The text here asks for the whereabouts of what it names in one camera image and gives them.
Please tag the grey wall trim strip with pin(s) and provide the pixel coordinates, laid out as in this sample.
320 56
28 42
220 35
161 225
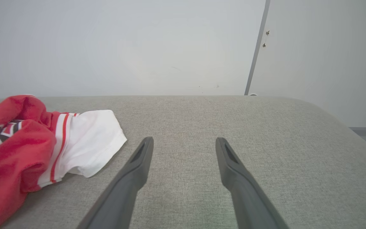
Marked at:
257 47

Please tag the red and white basketball jersey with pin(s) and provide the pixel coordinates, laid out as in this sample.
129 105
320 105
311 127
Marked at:
21 149

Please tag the grey fabric sofa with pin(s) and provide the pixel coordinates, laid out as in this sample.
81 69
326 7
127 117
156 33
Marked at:
186 117

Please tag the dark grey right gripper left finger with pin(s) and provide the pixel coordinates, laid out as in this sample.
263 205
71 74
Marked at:
124 190

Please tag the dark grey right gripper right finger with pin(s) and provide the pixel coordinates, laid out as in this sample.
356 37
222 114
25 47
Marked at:
249 197

